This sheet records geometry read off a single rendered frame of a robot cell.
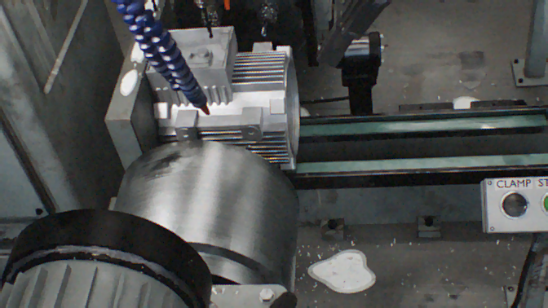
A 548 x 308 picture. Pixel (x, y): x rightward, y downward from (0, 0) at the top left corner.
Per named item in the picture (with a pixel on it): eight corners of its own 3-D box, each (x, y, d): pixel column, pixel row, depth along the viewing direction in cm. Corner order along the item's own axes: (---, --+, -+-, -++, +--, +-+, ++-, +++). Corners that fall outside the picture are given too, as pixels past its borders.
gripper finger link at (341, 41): (359, 20, 99) (359, 34, 97) (342, 47, 102) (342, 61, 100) (348, 16, 98) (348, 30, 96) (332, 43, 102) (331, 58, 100)
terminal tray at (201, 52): (156, 109, 115) (144, 73, 110) (169, 64, 123) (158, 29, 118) (233, 106, 114) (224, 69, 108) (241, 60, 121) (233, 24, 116)
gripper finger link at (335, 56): (358, 28, 100) (358, 32, 100) (335, 64, 105) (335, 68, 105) (338, 20, 100) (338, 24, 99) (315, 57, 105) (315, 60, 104)
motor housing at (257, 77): (174, 195, 123) (144, 110, 110) (193, 115, 136) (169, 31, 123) (295, 191, 120) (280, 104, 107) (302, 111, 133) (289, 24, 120)
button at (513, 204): (501, 217, 95) (503, 217, 94) (500, 194, 96) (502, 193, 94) (526, 217, 95) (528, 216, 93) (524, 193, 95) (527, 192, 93)
